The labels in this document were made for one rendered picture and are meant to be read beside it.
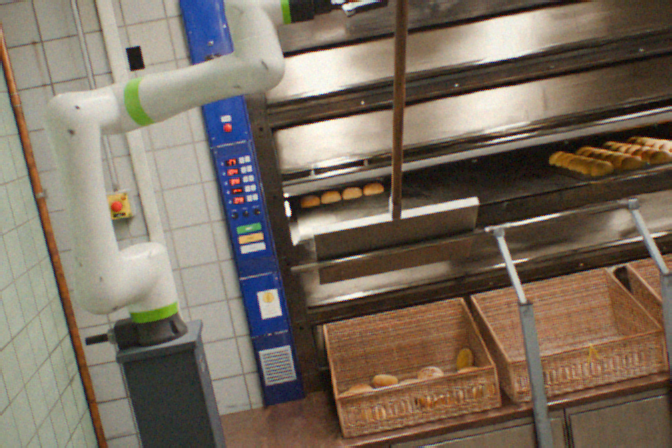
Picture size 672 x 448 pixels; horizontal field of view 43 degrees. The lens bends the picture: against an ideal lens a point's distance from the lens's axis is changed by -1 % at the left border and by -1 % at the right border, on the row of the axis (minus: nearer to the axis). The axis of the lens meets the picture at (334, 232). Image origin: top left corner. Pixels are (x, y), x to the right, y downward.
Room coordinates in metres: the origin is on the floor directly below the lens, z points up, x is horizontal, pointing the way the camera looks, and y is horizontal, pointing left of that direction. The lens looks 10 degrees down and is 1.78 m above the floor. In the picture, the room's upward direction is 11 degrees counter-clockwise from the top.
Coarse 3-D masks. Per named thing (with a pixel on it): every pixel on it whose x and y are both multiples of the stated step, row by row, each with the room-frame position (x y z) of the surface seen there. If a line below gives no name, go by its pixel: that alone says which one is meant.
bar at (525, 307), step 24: (552, 216) 2.87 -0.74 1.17; (576, 216) 2.87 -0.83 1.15; (432, 240) 2.85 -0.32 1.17; (456, 240) 2.85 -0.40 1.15; (648, 240) 2.77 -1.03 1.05; (312, 264) 2.83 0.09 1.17; (336, 264) 2.84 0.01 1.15; (528, 312) 2.63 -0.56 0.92; (528, 336) 2.63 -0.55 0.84; (528, 360) 2.64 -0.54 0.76
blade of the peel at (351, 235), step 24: (384, 216) 2.75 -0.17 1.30; (408, 216) 2.74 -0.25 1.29; (432, 216) 2.76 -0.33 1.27; (456, 216) 2.79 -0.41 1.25; (336, 240) 2.77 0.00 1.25; (360, 240) 2.80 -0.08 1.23; (384, 240) 2.83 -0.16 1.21; (408, 240) 2.85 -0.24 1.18; (360, 264) 2.93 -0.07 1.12; (384, 264) 2.96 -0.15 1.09; (408, 264) 2.99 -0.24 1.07
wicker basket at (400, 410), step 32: (352, 320) 3.18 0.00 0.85; (384, 320) 3.18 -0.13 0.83; (416, 320) 3.17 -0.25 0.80; (448, 320) 3.17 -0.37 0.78; (352, 352) 3.15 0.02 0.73; (384, 352) 3.15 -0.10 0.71; (448, 352) 3.14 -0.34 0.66; (480, 352) 2.93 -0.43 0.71; (352, 384) 3.12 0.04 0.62; (416, 384) 2.72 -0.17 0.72; (448, 384) 2.72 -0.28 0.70; (480, 384) 2.72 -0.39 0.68; (352, 416) 2.87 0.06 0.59; (384, 416) 2.72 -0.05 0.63; (416, 416) 2.73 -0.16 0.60; (448, 416) 2.72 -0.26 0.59
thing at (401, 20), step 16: (400, 0) 2.01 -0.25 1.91; (400, 16) 2.05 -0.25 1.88; (400, 32) 2.09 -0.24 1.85; (400, 48) 2.13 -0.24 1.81; (400, 64) 2.17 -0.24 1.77; (400, 80) 2.22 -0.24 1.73; (400, 96) 2.27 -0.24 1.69; (400, 112) 2.32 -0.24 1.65; (400, 128) 2.37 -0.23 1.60; (400, 144) 2.43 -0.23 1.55; (400, 160) 2.49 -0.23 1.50; (400, 176) 2.56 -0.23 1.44; (400, 192) 2.63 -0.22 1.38
